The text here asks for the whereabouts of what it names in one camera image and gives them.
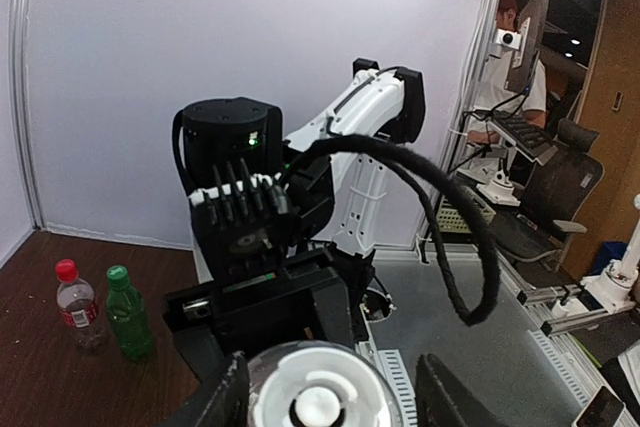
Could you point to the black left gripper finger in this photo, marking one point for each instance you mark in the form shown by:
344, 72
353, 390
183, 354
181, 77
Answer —
442, 400

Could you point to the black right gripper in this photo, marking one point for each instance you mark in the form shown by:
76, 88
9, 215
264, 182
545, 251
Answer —
314, 297

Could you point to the clear plastic bottle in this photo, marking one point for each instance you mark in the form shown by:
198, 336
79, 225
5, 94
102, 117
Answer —
320, 357

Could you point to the white flip bottle cap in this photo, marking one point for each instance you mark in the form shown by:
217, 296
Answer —
320, 397

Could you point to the small white robot arm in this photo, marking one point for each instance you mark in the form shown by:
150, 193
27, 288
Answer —
608, 291

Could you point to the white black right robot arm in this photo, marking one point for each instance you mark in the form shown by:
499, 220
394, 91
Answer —
332, 170

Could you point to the green plastic bottle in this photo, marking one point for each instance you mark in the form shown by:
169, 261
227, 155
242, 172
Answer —
127, 316

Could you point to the clear bottle red cap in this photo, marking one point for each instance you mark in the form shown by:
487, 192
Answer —
77, 303

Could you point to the smartphone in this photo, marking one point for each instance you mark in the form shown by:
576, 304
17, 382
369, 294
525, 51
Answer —
603, 410

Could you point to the blue bin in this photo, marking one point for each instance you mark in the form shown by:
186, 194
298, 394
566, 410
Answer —
608, 251

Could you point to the black office chair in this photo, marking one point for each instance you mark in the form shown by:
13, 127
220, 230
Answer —
542, 227

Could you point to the black keyboard on stand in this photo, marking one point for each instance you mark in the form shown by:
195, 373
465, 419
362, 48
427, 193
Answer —
530, 141

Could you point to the person in white shirt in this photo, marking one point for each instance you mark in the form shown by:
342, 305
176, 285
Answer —
491, 93

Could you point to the white webcam on stand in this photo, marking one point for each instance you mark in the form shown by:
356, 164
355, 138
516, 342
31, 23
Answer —
504, 41

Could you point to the computer monitor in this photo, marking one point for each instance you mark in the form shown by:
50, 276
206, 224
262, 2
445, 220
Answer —
522, 64

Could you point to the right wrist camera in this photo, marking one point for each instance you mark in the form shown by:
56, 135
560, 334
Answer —
242, 224

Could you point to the aluminium corner post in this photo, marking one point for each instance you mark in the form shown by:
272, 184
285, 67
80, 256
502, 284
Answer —
18, 24

